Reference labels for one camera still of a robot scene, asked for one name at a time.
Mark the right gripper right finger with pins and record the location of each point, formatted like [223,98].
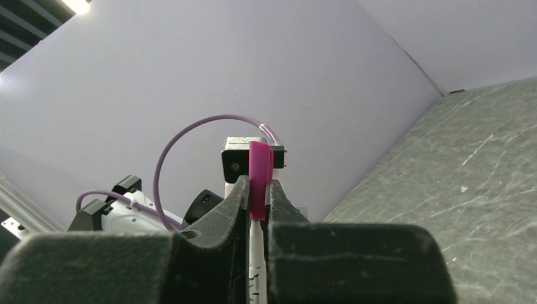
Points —
[350,263]

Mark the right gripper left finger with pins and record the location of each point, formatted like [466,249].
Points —
[205,263]

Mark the white pen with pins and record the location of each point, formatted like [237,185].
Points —
[257,271]

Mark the magenta pen cap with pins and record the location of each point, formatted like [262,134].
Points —
[260,168]

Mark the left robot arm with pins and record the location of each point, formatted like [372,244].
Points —
[125,208]

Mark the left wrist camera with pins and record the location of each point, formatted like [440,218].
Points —
[235,159]

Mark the aluminium frame rail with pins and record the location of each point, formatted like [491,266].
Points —
[24,216]

